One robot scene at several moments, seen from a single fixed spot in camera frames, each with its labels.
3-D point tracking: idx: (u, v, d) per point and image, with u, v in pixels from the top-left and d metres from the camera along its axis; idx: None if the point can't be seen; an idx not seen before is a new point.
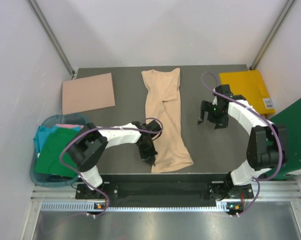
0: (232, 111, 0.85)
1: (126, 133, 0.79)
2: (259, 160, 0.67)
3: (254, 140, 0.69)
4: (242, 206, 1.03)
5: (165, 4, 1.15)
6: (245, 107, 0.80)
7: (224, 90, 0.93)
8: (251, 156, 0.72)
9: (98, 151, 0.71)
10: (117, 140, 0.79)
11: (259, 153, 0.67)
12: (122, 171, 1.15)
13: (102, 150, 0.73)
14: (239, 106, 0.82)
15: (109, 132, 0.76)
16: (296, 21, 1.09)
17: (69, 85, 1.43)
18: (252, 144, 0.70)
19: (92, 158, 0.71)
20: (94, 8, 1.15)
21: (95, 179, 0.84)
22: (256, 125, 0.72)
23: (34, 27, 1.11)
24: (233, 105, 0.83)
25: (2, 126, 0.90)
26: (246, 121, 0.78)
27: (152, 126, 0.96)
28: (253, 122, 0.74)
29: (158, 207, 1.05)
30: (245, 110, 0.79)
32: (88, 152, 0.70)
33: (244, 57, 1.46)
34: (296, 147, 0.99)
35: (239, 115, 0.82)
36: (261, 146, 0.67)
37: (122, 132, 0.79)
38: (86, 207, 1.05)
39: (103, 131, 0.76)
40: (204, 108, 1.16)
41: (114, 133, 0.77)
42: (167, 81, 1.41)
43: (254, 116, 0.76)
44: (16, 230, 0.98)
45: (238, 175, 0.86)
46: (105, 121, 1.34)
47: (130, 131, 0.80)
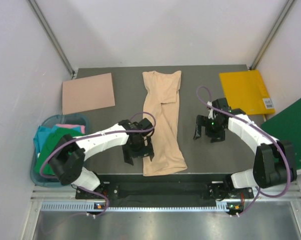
0: (233, 127, 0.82)
1: (108, 139, 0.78)
2: (268, 180, 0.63)
3: (259, 159, 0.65)
4: (242, 206, 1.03)
5: (165, 4, 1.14)
6: (247, 122, 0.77)
7: (221, 104, 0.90)
8: (258, 176, 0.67)
9: (76, 165, 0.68)
10: (99, 147, 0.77)
11: (268, 173, 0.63)
12: (122, 171, 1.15)
13: (82, 163, 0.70)
14: (239, 122, 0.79)
15: (89, 142, 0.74)
16: (297, 21, 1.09)
17: (69, 85, 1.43)
18: (258, 163, 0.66)
19: (70, 173, 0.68)
20: (94, 8, 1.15)
21: (91, 182, 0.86)
22: (261, 144, 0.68)
23: (34, 27, 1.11)
24: (233, 120, 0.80)
25: (2, 126, 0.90)
26: (249, 138, 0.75)
27: (143, 125, 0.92)
28: (258, 140, 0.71)
29: (158, 208, 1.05)
30: (247, 127, 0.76)
32: (65, 167, 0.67)
33: (244, 57, 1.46)
34: (296, 147, 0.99)
35: (241, 130, 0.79)
36: (270, 165, 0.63)
37: (103, 138, 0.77)
38: (86, 207, 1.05)
39: (81, 141, 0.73)
40: (200, 122, 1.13)
41: (94, 141, 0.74)
42: (167, 84, 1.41)
43: (256, 132, 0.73)
44: (16, 230, 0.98)
45: (239, 179, 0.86)
46: (101, 125, 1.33)
47: (114, 135, 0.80)
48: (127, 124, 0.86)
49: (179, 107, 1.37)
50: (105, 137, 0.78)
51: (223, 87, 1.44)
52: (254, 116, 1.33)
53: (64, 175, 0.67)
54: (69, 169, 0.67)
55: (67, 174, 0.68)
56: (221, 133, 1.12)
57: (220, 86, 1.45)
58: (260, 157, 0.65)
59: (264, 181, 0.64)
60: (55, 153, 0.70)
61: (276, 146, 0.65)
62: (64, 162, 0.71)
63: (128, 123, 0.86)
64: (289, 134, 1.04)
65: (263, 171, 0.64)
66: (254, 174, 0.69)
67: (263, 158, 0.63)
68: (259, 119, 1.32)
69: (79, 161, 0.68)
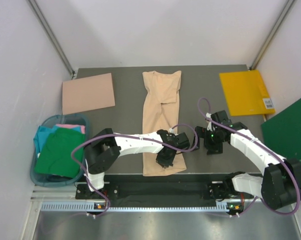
0: (236, 143, 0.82)
1: (144, 144, 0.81)
2: (278, 201, 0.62)
3: (268, 180, 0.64)
4: (242, 207, 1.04)
5: (165, 4, 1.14)
6: (251, 139, 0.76)
7: (221, 117, 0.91)
8: (267, 197, 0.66)
9: (108, 161, 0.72)
10: (133, 150, 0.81)
11: (278, 194, 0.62)
12: (123, 171, 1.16)
13: (113, 160, 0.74)
14: (243, 138, 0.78)
15: (126, 141, 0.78)
16: (297, 21, 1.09)
17: (69, 85, 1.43)
18: (267, 184, 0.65)
19: (100, 165, 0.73)
20: (94, 8, 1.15)
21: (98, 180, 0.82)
22: (268, 164, 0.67)
23: (33, 27, 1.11)
24: (236, 136, 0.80)
25: (2, 125, 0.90)
26: (254, 156, 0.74)
27: (179, 139, 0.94)
28: (264, 159, 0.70)
29: (158, 207, 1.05)
30: (251, 143, 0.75)
32: (99, 159, 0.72)
33: (245, 57, 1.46)
34: (296, 147, 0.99)
35: (244, 147, 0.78)
36: (279, 185, 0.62)
37: (139, 143, 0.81)
38: (86, 207, 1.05)
39: (120, 139, 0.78)
40: (199, 132, 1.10)
41: (131, 142, 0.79)
42: (167, 84, 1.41)
43: (262, 151, 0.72)
44: (15, 231, 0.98)
45: (241, 182, 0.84)
46: (101, 125, 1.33)
47: (150, 142, 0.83)
48: (165, 136, 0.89)
49: (179, 107, 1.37)
50: (142, 142, 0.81)
51: (223, 86, 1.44)
52: (254, 116, 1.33)
53: (95, 166, 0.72)
54: (101, 162, 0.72)
55: (97, 165, 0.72)
56: (219, 146, 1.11)
57: (220, 86, 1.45)
58: (269, 178, 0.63)
59: (274, 201, 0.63)
60: (93, 140, 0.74)
61: (284, 166, 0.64)
62: (98, 152, 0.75)
63: (166, 135, 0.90)
64: (289, 134, 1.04)
65: (273, 192, 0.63)
66: (263, 194, 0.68)
67: (273, 180, 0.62)
68: (260, 119, 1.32)
69: (113, 158, 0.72)
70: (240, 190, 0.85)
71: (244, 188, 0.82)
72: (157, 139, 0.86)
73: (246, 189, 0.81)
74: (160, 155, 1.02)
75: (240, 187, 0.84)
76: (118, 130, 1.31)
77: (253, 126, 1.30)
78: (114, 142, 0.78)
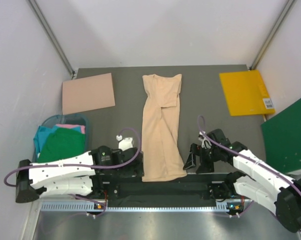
0: (240, 166, 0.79)
1: (65, 171, 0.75)
2: (297, 225, 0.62)
3: (283, 205, 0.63)
4: (242, 207, 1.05)
5: (165, 4, 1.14)
6: (255, 162, 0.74)
7: (218, 137, 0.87)
8: (284, 219, 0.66)
9: (25, 195, 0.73)
10: (56, 178, 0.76)
11: (295, 219, 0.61)
12: None
13: (30, 194, 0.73)
14: (247, 161, 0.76)
15: (42, 172, 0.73)
16: (297, 21, 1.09)
17: (69, 85, 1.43)
18: (282, 208, 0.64)
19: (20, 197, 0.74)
20: (94, 8, 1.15)
21: (77, 190, 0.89)
22: (280, 188, 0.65)
23: (34, 27, 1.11)
24: (239, 159, 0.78)
25: (2, 125, 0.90)
26: (262, 180, 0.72)
27: (125, 155, 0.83)
28: (274, 183, 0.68)
29: (158, 208, 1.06)
30: (257, 167, 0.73)
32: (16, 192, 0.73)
33: (245, 57, 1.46)
34: (296, 147, 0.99)
35: (250, 171, 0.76)
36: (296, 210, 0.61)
37: (58, 172, 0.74)
38: (86, 207, 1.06)
39: (36, 170, 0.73)
40: (194, 150, 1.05)
41: (48, 172, 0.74)
42: (167, 87, 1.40)
43: (269, 174, 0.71)
44: (16, 231, 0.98)
45: (245, 189, 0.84)
46: (102, 125, 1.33)
47: (75, 168, 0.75)
48: (101, 155, 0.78)
49: (179, 111, 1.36)
50: (62, 169, 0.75)
51: (223, 87, 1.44)
52: (254, 116, 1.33)
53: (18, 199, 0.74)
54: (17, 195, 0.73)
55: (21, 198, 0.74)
56: (213, 165, 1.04)
57: (220, 86, 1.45)
58: (283, 203, 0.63)
59: (293, 224, 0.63)
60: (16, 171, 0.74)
61: (295, 189, 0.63)
62: None
63: (102, 153, 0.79)
64: (289, 134, 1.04)
65: (290, 216, 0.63)
66: (279, 217, 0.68)
67: (288, 205, 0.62)
68: (260, 119, 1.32)
69: (29, 191, 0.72)
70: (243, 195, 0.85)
71: (247, 194, 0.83)
72: (85, 162, 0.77)
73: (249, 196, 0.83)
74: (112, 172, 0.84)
75: (243, 192, 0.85)
76: (118, 130, 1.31)
77: (253, 126, 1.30)
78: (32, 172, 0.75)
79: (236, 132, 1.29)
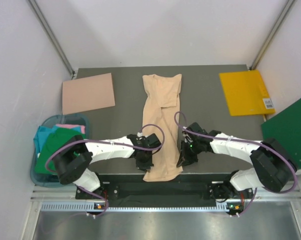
0: (218, 148, 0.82)
1: (114, 149, 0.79)
2: (278, 183, 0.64)
3: (259, 167, 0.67)
4: (242, 206, 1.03)
5: (165, 4, 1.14)
6: (227, 138, 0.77)
7: (195, 128, 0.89)
8: (267, 183, 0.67)
9: (81, 168, 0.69)
10: (104, 155, 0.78)
11: (274, 176, 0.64)
12: (123, 171, 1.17)
13: (85, 168, 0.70)
14: (221, 141, 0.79)
15: (97, 147, 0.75)
16: (297, 21, 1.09)
17: (69, 85, 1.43)
18: (259, 171, 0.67)
19: (72, 173, 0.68)
20: (94, 8, 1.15)
21: (91, 183, 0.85)
22: (251, 152, 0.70)
23: (34, 27, 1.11)
24: (215, 143, 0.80)
25: (2, 126, 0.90)
26: (238, 152, 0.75)
27: (150, 140, 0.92)
28: (246, 150, 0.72)
29: (158, 208, 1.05)
30: (230, 142, 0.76)
32: (70, 167, 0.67)
33: (245, 57, 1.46)
34: (295, 147, 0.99)
35: (226, 148, 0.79)
36: (271, 167, 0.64)
37: (110, 148, 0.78)
38: (86, 207, 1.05)
39: (90, 144, 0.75)
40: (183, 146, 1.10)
41: (102, 147, 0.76)
42: (167, 87, 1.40)
43: (240, 143, 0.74)
44: (16, 231, 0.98)
45: (240, 182, 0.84)
46: (102, 125, 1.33)
47: (121, 146, 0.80)
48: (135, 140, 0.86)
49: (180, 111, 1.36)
50: (113, 146, 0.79)
51: (222, 87, 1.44)
52: (254, 116, 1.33)
53: (66, 175, 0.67)
54: (72, 170, 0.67)
55: (69, 174, 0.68)
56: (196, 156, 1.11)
57: (220, 87, 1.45)
58: (258, 164, 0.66)
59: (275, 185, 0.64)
60: (63, 149, 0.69)
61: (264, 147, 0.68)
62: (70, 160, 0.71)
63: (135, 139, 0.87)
64: (288, 133, 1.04)
65: (269, 176, 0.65)
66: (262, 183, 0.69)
67: (261, 163, 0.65)
68: (260, 119, 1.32)
69: (86, 164, 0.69)
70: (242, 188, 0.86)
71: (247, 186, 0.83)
72: (128, 143, 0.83)
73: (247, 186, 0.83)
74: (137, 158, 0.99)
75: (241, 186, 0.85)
76: (118, 130, 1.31)
77: (253, 126, 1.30)
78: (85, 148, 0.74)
79: (235, 132, 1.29)
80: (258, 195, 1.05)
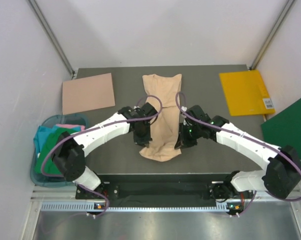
0: (224, 141, 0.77)
1: (107, 131, 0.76)
2: (287, 193, 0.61)
3: (273, 175, 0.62)
4: (242, 207, 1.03)
5: (165, 4, 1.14)
6: (240, 134, 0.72)
7: (197, 113, 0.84)
8: (273, 189, 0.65)
9: (79, 162, 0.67)
10: (99, 140, 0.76)
11: (285, 186, 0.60)
12: (122, 171, 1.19)
13: (83, 159, 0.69)
14: (231, 136, 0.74)
15: (87, 137, 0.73)
16: (297, 21, 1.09)
17: (69, 85, 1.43)
18: (271, 178, 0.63)
19: (73, 170, 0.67)
20: (94, 8, 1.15)
21: (92, 181, 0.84)
22: (269, 159, 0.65)
23: (34, 27, 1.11)
24: (223, 135, 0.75)
25: (2, 126, 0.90)
26: (250, 152, 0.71)
27: (145, 110, 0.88)
28: (262, 155, 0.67)
29: (158, 208, 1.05)
30: (242, 140, 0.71)
32: (67, 165, 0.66)
33: (245, 57, 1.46)
34: (296, 147, 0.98)
35: (235, 144, 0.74)
36: (286, 177, 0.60)
37: (101, 132, 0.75)
38: (86, 207, 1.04)
39: (79, 136, 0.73)
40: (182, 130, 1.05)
41: (93, 136, 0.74)
42: (167, 88, 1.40)
43: (256, 145, 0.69)
44: (16, 231, 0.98)
45: (241, 183, 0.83)
46: None
47: (114, 125, 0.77)
48: (128, 112, 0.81)
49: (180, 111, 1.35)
50: (103, 130, 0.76)
51: (223, 87, 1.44)
52: (254, 117, 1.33)
53: (69, 173, 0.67)
54: (71, 167, 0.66)
55: (70, 171, 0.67)
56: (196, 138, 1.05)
57: (220, 87, 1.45)
58: (273, 172, 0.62)
59: (283, 194, 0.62)
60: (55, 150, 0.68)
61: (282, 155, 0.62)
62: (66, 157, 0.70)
63: (128, 111, 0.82)
64: (289, 133, 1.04)
65: (280, 185, 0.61)
66: (267, 187, 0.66)
67: (278, 173, 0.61)
68: (259, 119, 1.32)
69: (81, 157, 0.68)
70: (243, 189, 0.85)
71: (246, 186, 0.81)
72: (120, 119, 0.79)
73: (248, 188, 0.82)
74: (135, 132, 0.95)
75: (243, 187, 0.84)
76: None
77: (253, 126, 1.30)
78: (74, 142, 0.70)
79: None
80: (258, 195, 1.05)
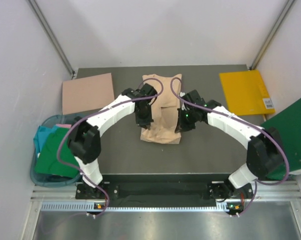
0: (214, 122, 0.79)
1: (116, 112, 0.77)
2: (265, 171, 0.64)
3: (253, 153, 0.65)
4: (242, 206, 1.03)
5: (165, 4, 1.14)
6: (228, 116, 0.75)
7: (194, 96, 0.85)
8: (254, 167, 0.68)
9: (95, 142, 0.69)
10: (110, 122, 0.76)
11: (264, 164, 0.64)
12: (123, 171, 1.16)
13: (99, 139, 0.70)
14: (220, 116, 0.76)
15: (99, 118, 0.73)
16: (296, 21, 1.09)
17: (69, 85, 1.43)
18: (252, 156, 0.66)
19: (91, 151, 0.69)
20: (94, 8, 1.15)
21: (96, 175, 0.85)
22: (251, 137, 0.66)
23: (34, 27, 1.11)
24: (213, 116, 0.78)
25: (2, 126, 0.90)
26: (235, 132, 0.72)
27: (146, 90, 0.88)
28: (245, 133, 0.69)
29: (158, 208, 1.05)
30: (229, 120, 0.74)
32: (85, 146, 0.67)
33: (245, 57, 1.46)
34: (296, 147, 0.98)
35: (223, 125, 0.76)
36: (265, 156, 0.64)
37: (111, 112, 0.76)
38: (86, 207, 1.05)
39: (91, 118, 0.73)
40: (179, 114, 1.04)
41: (104, 117, 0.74)
42: (167, 87, 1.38)
43: (241, 126, 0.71)
44: (16, 231, 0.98)
45: (237, 178, 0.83)
46: None
47: (121, 106, 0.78)
48: (131, 93, 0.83)
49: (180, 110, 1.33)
50: (112, 110, 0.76)
51: (223, 87, 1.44)
52: (254, 117, 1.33)
53: (87, 154, 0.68)
54: (89, 147, 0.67)
55: (89, 153, 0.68)
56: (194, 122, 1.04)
57: (220, 86, 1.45)
58: (253, 150, 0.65)
59: (262, 172, 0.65)
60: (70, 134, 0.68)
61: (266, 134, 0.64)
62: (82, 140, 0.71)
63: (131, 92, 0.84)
64: (289, 132, 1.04)
65: (260, 163, 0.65)
66: (248, 166, 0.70)
67: (258, 151, 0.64)
68: (259, 119, 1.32)
69: (97, 138, 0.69)
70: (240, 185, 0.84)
71: (241, 180, 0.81)
72: (125, 99, 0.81)
73: (242, 182, 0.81)
74: (137, 113, 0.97)
75: (239, 183, 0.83)
76: (118, 130, 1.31)
77: None
78: (89, 125, 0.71)
79: None
80: (258, 195, 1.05)
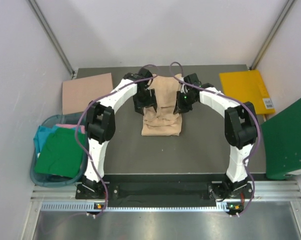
0: (204, 99, 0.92)
1: (123, 94, 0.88)
2: (238, 139, 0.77)
3: (228, 121, 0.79)
4: (242, 206, 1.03)
5: (165, 4, 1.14)
6: (215, 93, 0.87)
7: (192, 79, 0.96)
8: (230, 136, 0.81)
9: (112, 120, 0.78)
10: (119, 102, 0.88)
11: (236, 132, 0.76)
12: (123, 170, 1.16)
13: (114, 117, 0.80)
14: (209, 94, 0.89)
15: (110, 100, 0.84)
16: (296, 21, 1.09)
17: (69, 85, 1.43)
18: (228, 125, 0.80)
19: (109, 128, 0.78)
20: (94, 8, 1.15)
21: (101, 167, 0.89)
22: (228, 107, 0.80)
23: (34, 27, 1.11)
24: (204, 93, 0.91)
25: (2, 126, 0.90)
26: (218, 105, 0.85)
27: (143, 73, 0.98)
28: (225, 105, 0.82)
29: (158, 208, 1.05)
30: (216, 96, 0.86)
32: (104, 125, 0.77)
33: (245, 57, 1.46)
34: (297, 147, 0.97)
35: (210, 101, 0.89)
36: (237, 124, 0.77)
37: (118, 94, 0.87)
38: (86, 207, 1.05)
39: (103, 100, 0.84)
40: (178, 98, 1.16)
41: (114, 98, 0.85)
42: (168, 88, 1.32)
43: (223, 100, 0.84)
44: (16, 231, 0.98)
45: (231, 168, 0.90)
46: None
47: (126, 88, 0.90)
48: (131, 76, 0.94)
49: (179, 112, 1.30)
50: (119, 93, 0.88)
51: (223, 86, 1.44)
52: None
53: (106, 132, 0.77)
54: (107, 126, 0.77)
55: (108, 131, 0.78)
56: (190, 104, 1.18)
57: (220, 86, 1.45)
58: (228, 119, 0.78)
59: (235, 140, 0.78)
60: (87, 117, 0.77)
61: (243, 106, 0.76)
62: (98, 121, 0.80)
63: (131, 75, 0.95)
64: (290, 132, 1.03)
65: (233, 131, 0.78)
66: (226, 135, 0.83)
67: (231, 119, 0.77)
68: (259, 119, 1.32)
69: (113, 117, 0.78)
70: (234, 176, 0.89)
71: (233, 168, 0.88)
72: (128, 82, 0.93)
73: (234, 168, 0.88)
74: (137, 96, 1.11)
75: (233, 173, 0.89)
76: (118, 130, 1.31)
77: None
78: (103, 107, 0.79)
79: None
80: (258, 195, 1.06)
